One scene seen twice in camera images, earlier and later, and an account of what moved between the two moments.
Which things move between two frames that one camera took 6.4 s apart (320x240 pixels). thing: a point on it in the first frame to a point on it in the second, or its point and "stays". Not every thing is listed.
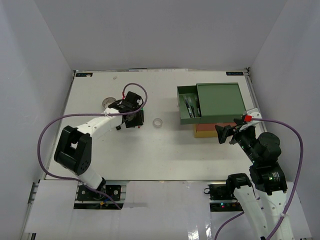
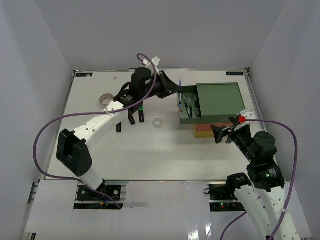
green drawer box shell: [220, 102] stays
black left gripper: [138, 121] to [169, 87]
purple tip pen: [188, 108] stays
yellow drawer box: [204, 134] stays
